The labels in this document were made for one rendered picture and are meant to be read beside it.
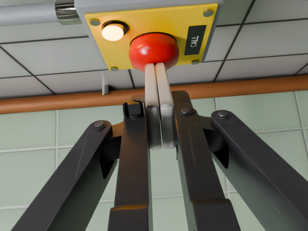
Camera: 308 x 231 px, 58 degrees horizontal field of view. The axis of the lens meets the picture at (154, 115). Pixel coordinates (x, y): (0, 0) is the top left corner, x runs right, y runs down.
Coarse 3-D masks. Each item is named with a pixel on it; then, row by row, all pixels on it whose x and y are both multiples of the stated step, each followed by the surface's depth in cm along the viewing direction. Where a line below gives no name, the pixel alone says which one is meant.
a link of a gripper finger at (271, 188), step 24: (216, 120) 14; (240, 120) 14; (240, 144) 12; (264, 144) 12; (240, 168) 12; (264, 168) 10; (288, 168) 10; (240, 192) 12; (264, 192) 10; (288, 192) 9; (264, 216) 11; (288, 216) 9
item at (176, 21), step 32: (96, 0) 18; (128, 0) 18; (160, 0) 18; (192, 0) 18; (224, 0) 18; (96, 32) 20; (128, 32) 20; (160, 32) 21; (192, 32) 21; (128, 64) 26; (192, 64) 26
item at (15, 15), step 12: (60, 0) 22; (72, 0) 22; (0, 12) 23; (12, 12) 23; (24, 12) 23; (36, 12) 23; (48, 12) 23; (60, 12) 22; (72, 12) 22; (0, 24) 23; (12, 24) 23; (24, 24) 24; (72, 24) 24
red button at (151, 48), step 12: (144, 36) 21; (156, 36) 20; (168, 36) 21; (132, 48) 21; (144, 48) 20; (156, 48) 20; (168, 48) 20; (132, 60) 21; (144, 60) 21; (156, 60) 21; (168, 60) 21
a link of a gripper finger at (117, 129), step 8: (136, 96) 18; (144, 96) 18; (112, 128) 15; (120, 128) 15; (112, 136) 14; (120, 136) 14; (112, 144) 14; (120, 144) 14; (104, 152) 14; (112, 152) 14; (104, 160) 14; (112, 160) 15
